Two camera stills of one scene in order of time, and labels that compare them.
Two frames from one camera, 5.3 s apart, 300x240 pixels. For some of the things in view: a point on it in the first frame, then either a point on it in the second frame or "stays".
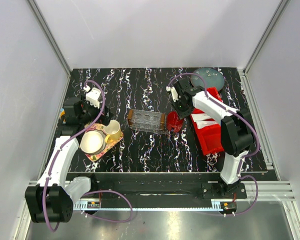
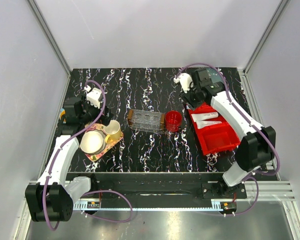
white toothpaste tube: (201, 116) stays
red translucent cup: (174, 122) stays
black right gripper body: (182, 110) -> (192, 98)
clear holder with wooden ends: (146, 121) stays
